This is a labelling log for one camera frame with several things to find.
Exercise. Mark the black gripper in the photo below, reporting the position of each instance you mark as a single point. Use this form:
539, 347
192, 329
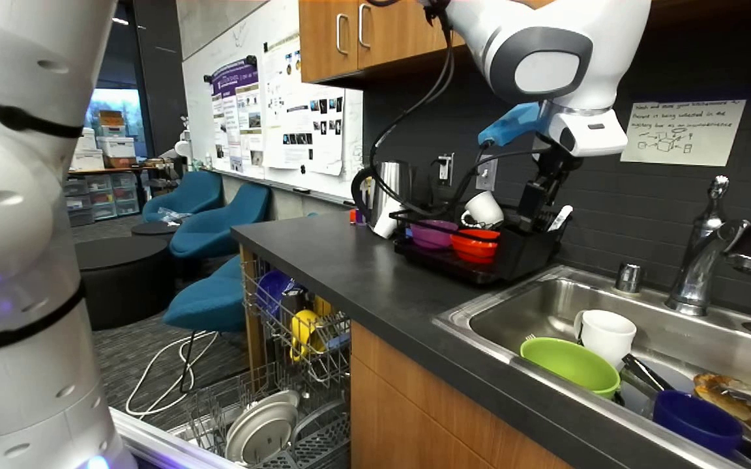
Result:
551, 174

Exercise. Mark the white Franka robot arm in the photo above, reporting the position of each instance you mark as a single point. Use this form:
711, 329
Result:
27, 262

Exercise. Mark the black utensil holder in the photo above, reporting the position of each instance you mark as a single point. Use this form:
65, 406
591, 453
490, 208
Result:
533, 251

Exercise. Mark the black dish drying rack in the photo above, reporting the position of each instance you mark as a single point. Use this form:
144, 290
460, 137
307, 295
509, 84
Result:
516, 262

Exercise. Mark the white mug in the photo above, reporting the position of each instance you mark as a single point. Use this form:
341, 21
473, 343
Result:
482, 212

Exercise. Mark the red bowl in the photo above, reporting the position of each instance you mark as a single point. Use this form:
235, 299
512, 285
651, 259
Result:
477, 249

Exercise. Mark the stainless steel sink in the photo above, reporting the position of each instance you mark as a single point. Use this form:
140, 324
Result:
522, 300

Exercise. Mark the purple bowl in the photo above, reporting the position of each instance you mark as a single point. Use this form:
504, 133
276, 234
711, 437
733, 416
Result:
435, 235

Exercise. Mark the small chrome sink knob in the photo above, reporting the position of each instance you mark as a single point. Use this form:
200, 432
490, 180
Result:
629, 278

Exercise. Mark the white cup in sink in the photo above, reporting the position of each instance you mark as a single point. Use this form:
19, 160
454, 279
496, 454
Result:
608, 337

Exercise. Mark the white tall cup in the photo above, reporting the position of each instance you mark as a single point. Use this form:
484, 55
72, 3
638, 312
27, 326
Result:
387, 223

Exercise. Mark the stainless steel kettle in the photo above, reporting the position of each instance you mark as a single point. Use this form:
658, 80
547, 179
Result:
389, 184

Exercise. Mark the green bowl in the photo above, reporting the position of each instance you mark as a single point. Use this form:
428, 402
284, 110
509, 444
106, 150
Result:
573, 367

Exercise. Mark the chrome sink faucet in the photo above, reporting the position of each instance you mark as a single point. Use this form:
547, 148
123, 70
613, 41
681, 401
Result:
698, 262

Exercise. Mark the wooden lower cabinet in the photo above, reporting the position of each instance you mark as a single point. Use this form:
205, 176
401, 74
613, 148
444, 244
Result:
428, 407

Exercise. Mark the wooden cabinet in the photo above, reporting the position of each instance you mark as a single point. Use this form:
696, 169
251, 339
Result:
392, 34
428, 407

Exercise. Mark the wooden upper cabinet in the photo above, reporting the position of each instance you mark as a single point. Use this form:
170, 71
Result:
392, 34

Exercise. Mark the large white research poster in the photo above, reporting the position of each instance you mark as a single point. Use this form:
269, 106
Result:
307, 114

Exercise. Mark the yellow mug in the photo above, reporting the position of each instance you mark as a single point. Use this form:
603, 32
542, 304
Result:
307, 335

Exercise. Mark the blue cup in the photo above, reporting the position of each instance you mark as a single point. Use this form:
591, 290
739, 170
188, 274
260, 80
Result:
698, 420

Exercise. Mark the blue mug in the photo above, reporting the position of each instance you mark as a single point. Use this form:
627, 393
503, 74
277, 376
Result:
276, 290

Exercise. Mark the dirty plate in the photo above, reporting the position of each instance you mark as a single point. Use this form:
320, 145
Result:
743, 406

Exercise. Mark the purple header poster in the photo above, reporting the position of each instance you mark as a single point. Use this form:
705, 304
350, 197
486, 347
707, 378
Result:
235, 114

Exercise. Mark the blue shell chair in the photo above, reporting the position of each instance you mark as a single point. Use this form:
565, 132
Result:
186, 197
221, 225
209, 300

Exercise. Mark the white plate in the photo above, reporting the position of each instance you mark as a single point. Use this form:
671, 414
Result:
261, 432

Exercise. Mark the round black low table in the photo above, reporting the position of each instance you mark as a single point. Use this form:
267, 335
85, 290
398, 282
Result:
123, 278

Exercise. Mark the shelf with storage bins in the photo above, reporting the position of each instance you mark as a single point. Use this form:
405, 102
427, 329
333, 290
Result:
102, 191

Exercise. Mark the grey wall light switch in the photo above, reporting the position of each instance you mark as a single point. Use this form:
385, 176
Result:
486, 174

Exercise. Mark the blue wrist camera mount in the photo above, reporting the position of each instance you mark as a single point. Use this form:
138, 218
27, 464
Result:
509, 126

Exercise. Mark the white wall outlet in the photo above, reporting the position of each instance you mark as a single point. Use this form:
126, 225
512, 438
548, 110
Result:
447, 169

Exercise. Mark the white paper wall note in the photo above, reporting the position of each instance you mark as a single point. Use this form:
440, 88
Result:
685, 132

